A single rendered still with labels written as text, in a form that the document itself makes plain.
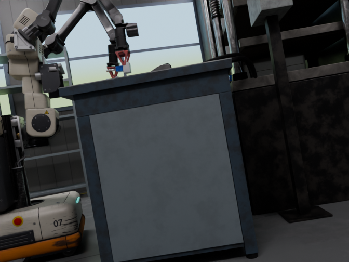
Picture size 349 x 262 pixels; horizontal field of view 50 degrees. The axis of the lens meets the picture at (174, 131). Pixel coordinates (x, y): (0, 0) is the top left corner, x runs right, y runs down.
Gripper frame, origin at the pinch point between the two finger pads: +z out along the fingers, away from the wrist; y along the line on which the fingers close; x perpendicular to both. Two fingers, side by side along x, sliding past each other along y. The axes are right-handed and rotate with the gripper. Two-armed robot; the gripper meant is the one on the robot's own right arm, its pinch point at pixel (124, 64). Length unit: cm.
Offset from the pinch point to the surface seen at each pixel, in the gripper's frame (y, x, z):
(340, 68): 19, -120, 18
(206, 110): -50, -38, 33
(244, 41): 28, -70, -9
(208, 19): 138, -60, -57
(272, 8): -12, -79, -14
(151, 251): -50, -7, 86
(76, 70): 279, 105, -59
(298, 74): 18, -96, 17
